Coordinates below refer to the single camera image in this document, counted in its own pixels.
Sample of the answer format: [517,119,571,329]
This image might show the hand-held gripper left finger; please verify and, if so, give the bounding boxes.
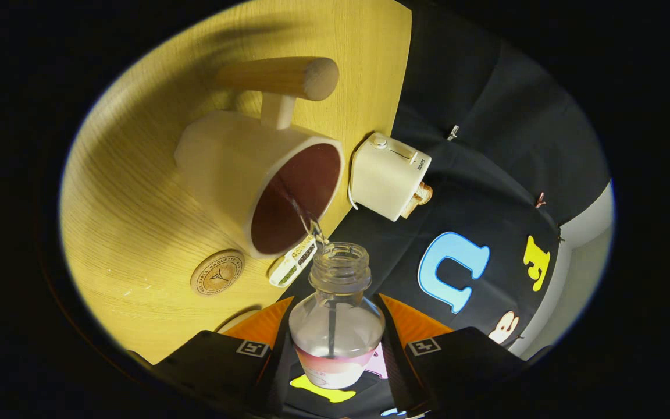
[149,295,301,419]

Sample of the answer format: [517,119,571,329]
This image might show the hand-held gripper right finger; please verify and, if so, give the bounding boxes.
[373,293,530,417]

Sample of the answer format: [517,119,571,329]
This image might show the clear plastic juice bottle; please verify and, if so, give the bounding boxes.
[288,242,386,389]

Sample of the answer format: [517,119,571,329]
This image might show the round wooden coaster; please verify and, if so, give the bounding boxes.
[190,250,245,297]

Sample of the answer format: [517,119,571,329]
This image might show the white cup with wooden handle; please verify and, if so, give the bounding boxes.
[174,56,345,259]

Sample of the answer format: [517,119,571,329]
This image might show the white divided dish with seeds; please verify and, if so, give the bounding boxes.
[268,235,318,289]

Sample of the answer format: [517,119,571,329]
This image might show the white toaster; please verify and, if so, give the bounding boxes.
[350,132,432,222]

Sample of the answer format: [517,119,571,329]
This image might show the black backdrop cloth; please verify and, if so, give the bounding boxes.
[280,0,612,419]

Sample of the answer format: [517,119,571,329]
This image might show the wooden table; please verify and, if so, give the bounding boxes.
[60,0,412,364]

